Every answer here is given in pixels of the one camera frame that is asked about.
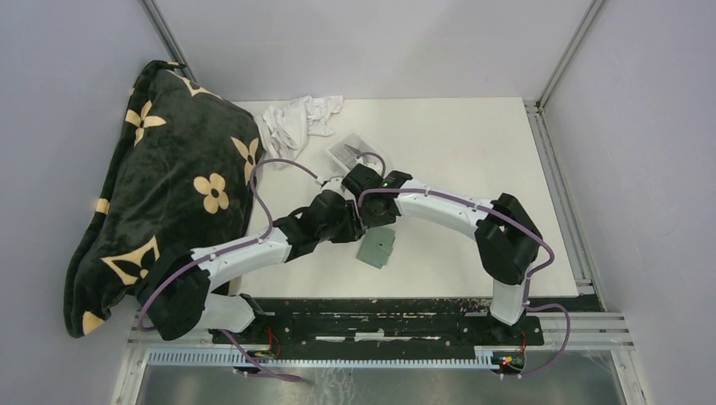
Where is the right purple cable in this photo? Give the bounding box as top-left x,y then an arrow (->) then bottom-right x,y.
355,150 -> 572,380

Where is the black floral blanket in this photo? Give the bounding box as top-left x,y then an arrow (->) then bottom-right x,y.
63,60 -> 264,338

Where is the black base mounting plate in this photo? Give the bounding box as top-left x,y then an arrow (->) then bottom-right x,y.
209,296 -> 605,362

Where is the purple cable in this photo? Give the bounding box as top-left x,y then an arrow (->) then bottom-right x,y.
355,150 -> 572,380
137,158 -> 323,384

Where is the clear plastic card box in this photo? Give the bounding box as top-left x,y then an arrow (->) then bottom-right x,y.
324,132 -> 382,175

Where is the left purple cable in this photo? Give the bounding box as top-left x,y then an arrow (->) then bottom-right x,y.
137,158 -> 323,384

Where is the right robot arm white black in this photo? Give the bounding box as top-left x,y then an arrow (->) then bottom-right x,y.
342,165 -> 549,344

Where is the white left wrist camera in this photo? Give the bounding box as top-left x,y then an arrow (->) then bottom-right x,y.
320,175 -> 346,195

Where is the aluminium rail frame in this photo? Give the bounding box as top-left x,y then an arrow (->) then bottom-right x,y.
109,0 -> 653,405

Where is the stack of credit cards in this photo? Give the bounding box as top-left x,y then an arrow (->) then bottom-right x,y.
336,144 -> 361,166

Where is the white crumpled cloth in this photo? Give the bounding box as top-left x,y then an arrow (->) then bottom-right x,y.
254,95 -> 344,161

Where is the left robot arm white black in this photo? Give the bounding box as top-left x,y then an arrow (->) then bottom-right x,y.
137,190 -> 365,343

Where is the green leather card holder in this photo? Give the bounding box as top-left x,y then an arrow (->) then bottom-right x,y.
356,227 -> 396,269

